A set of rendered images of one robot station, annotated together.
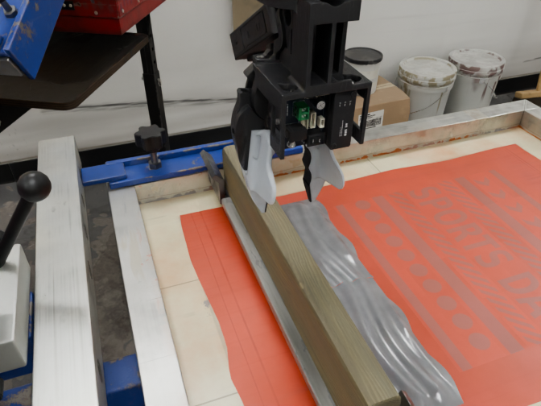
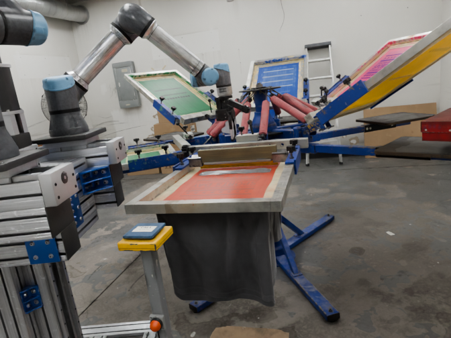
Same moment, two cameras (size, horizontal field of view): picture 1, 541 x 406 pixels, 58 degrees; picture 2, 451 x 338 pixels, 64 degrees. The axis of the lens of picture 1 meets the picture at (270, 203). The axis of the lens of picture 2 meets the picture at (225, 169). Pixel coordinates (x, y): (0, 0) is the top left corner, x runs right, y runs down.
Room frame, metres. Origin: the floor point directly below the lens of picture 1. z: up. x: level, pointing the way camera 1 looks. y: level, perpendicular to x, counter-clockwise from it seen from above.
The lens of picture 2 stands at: (1.41, -1.48, 1.39)
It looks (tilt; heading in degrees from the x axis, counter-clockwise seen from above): 14 degrees down; 127
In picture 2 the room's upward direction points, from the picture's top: 7 degrees counter-clockwise
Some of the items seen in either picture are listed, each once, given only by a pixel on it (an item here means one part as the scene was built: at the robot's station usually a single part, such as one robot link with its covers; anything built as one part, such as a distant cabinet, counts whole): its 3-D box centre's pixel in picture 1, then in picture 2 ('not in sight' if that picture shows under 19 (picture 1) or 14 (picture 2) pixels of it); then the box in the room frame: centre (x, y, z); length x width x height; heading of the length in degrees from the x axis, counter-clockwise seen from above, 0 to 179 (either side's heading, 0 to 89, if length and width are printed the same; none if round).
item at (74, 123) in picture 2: not in sight; (67, 121); (0.03, -0.66, 1.31); 0.15 x 0.15 x 0.10
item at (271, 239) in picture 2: not in sight; (275, 229); (0.68, -0.20, 0.74); 0.46 x 0.04 x 0.42; 110
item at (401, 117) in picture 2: not in sight; (345, 130); (0.54, 1.28, 0.91); 1.34 x 0.40 x 0.08; 50
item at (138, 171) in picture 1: (208, 171); (293, 159); (0.65, 0.10, 0.97); 0.30 x 0.05 x 0.07; 110
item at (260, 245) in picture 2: not in sight; (215, 255); (0.57, -0.50, 0.74); 0.45 x 0.03 x 0.43; 20
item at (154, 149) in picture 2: not in sight; (135, 144); (-0.47, 0.07, 1.05); 1.08 x 0.61 x 0.23; 50
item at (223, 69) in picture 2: not in sight; (221, 75); (0.37, -0.03, 1.42); 0.09 x 0.08 x 0.11; 51
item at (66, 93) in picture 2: not in sight; (60, 92); (0.02, -0.66, 1.42); 0.13 x 0.12 x 0.14; 141
